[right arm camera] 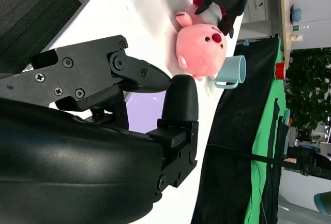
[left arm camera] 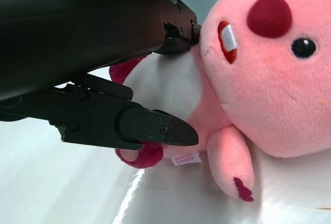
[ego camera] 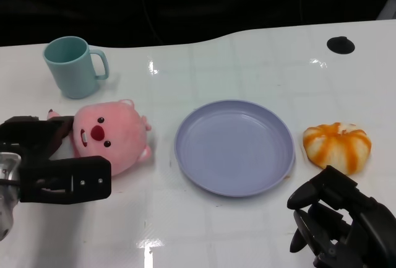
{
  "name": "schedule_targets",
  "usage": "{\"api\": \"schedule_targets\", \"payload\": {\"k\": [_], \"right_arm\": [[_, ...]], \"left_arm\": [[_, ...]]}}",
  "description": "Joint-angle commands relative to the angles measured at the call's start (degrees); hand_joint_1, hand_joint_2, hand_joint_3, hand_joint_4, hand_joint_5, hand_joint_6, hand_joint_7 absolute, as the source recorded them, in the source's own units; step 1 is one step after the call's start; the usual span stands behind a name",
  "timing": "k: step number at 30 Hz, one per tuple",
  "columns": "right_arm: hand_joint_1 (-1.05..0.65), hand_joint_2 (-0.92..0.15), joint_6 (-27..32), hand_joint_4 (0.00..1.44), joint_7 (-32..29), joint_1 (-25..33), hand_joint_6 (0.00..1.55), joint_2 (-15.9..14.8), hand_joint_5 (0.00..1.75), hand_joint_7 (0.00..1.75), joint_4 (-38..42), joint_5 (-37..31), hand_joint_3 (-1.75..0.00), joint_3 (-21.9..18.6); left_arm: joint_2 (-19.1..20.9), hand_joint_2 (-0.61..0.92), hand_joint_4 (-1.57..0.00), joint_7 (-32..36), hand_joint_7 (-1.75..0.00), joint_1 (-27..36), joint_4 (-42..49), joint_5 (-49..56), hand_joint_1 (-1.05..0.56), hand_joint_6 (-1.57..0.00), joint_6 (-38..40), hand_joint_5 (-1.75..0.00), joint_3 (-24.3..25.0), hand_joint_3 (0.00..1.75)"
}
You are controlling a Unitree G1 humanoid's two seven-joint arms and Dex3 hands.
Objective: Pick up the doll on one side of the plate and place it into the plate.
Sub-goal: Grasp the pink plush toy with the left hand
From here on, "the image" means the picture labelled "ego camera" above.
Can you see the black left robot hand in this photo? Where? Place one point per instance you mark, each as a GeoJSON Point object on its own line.
{"type": "Point", "coordinates": [62, 178]}

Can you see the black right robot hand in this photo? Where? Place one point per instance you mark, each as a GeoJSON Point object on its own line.
{"type": "Point", "coordinates": [368, 227]}

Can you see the pink plush beaver doll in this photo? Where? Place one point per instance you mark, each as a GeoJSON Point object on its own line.
{"type": "Point", "coordinates": [120, 132]}

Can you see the lavender round plastic plate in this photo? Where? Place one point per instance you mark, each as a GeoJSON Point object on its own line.
{"type": "Point", "coordinates": [235, 147]}

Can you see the orange white striped bun toy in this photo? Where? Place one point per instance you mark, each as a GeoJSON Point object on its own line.
{"type": "Point", "coordinates": [337, 147]}

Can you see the teal plastic mug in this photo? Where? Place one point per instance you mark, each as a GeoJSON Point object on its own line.
{"type": "Point", "coordinates": [74, 76]}

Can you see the black round table grommet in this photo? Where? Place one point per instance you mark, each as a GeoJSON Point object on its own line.
{"type": "Point", "coordinates": [340, 45]}

